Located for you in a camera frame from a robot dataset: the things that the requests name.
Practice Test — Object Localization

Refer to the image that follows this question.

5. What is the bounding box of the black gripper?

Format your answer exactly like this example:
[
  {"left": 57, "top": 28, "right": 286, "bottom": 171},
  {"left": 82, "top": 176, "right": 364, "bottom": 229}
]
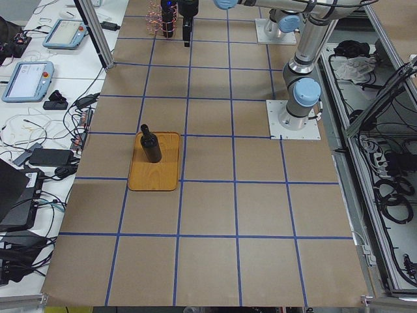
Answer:
[{"left": 180, "top": 0, "right": 199, "bottom": 48}]

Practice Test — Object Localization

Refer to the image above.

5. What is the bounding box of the aluminium frame post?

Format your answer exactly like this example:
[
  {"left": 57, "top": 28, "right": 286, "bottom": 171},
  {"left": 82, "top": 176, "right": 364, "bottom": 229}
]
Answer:
[{"left": 74, "top": 0, "right": 114, "bottom": 70}]

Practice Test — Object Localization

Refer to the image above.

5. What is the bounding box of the upper teach pendant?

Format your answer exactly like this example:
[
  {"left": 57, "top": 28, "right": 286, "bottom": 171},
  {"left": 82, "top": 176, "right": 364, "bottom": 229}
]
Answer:
[{"left": 42, "top": 19, "right": 87, "bottom": 50}]

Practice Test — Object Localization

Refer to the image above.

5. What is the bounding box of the copper wire bottle basket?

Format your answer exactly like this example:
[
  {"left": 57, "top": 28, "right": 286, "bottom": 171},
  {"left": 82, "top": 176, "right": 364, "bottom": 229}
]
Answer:
[{"left": 145, "top": 0, "right": 178, "bottom": 38}]

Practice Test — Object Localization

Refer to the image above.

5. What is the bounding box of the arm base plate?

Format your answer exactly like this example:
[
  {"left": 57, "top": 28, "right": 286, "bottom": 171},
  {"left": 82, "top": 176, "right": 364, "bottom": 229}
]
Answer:
[
  {"left": 255, "top": 16, "right": 300, "bottom": 45},
  {"left": 266, "top": 100, "right": 321, "bottom": 140}
]

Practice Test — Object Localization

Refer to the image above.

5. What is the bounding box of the black power adapter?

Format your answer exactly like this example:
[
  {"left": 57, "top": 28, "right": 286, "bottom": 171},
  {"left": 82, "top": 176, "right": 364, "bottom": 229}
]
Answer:
[{"left": 29, "top": 148, "right": 74, "bottom": 167}]

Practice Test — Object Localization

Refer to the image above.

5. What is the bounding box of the black laptop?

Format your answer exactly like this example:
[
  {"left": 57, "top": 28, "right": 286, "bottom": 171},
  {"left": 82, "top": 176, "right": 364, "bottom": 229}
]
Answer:
[{"left": 1, "top": 160, "right": 44, "bottom": 232}]

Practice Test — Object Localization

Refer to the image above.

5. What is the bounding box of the teach pendant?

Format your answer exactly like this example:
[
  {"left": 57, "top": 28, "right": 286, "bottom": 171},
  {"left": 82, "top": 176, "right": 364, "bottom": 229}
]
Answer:
[
  {"left": 42, "top": 19, "right": 87, "bottom": 50},
  {"left": 2, "top": 61, "right": 55, "bottom": 103}
]

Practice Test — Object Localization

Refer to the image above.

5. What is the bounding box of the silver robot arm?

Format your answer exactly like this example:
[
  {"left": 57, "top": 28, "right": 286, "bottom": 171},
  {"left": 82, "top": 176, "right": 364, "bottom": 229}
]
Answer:
[
  {"left": 214, "top": 1, "right": 374, "bottom": 53},
  {"left": 278, "top": 15, "right": 337, "bottom": 131}
]

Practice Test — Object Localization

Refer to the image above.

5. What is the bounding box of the wooden tray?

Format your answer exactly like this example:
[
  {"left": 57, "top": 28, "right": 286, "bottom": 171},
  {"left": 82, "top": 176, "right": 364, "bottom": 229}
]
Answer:
[{"left": 128, "top": 132, "right": 180, "bottom": 191}]

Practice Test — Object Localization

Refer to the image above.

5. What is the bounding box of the dark glass wine bottle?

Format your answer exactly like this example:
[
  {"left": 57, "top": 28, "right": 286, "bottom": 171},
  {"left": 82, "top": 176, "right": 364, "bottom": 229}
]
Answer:
[{"left": 140, "top": 124, "right": 162, "bottom": 163}]

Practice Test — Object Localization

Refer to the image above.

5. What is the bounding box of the white crumpled cloth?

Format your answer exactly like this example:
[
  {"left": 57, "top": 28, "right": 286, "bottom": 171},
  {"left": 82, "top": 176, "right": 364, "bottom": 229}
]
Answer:
[{"left": 335, "top": 56, "right": 377, "bottom": 84}]

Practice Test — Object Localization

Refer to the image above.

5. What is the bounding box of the lower teach pendant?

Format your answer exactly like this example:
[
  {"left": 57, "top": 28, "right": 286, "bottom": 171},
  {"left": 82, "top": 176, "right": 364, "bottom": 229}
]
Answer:
[{"left": 2, "top": 61, "right": 55, "bottom": 103}]

